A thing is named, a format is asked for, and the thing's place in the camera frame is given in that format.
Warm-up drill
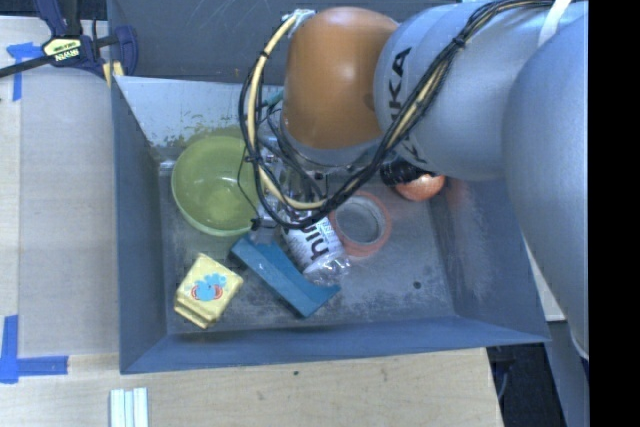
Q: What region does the clear plastic bottle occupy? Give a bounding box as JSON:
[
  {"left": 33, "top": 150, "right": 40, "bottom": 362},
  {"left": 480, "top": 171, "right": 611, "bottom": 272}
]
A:
[{"left": 278, "top": 208, "right": 353, "bottom": 288}]

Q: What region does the green bowl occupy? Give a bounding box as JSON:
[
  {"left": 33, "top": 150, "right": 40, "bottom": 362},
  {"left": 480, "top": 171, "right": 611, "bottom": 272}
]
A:
[{"left": 170, "top": 135, "right": 265, "bottom": 238}]

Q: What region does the orange tape roll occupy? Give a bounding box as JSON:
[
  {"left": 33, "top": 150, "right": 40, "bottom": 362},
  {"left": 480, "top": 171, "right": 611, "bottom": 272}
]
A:
[{"left": 328, "top": 190, "right": 393, "bottom": 259}]

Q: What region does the blue flat block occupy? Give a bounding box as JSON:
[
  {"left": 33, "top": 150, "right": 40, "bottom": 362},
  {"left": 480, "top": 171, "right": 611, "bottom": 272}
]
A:
[{"left": 229, "top": 234, "right": 343, "bottom": 320}]

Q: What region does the orange ball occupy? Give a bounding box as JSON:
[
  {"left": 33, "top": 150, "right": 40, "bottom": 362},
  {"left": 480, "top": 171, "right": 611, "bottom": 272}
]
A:
[{"left": 393, "top": 171, "right": 447, "bottom": 203}]

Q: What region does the yellow box with blue print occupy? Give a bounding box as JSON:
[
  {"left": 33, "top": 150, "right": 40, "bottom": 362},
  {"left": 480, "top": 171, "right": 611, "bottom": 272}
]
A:
[{"left": 172, "top": 252, "right": 245, "bottom": 331}]

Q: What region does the grey metal bin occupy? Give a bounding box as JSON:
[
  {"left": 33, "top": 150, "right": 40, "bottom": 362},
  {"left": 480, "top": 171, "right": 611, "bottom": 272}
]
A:
[{"left": 104, "top": 0, "right": 554, "bottom": 376}]

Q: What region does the pale wood board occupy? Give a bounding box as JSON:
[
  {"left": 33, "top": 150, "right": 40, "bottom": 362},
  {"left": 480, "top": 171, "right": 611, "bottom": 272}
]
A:
[{"left": 18, "top": 63, "right": 122, "bottom": 359}]

